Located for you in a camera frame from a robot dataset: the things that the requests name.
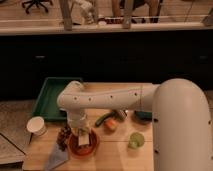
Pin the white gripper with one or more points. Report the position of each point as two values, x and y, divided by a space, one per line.
77 121

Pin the black office chair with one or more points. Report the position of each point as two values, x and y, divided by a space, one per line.
29 3

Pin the small metallic can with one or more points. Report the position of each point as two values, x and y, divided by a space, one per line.
121 114

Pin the grey cloth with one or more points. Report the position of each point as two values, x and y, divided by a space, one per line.
56 158

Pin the wooden board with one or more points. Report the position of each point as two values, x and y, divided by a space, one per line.
112 154

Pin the green cucumber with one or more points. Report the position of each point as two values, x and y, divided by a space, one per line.
100 120

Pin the orange carrot toy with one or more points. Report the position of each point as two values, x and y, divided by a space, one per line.
111 124

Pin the red bowl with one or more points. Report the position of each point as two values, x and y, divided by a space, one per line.
85 151

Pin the white eraser block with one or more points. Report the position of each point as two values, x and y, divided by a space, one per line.
83 139

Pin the green apple toy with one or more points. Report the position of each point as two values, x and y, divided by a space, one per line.
136 140

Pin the white paper cup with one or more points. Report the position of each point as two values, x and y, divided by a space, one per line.
36 125

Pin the green plastic tray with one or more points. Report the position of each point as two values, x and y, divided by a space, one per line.
46 103

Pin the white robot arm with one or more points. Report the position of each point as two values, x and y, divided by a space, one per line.
182 124

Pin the dark blue bowl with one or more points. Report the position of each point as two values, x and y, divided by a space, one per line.
144 117

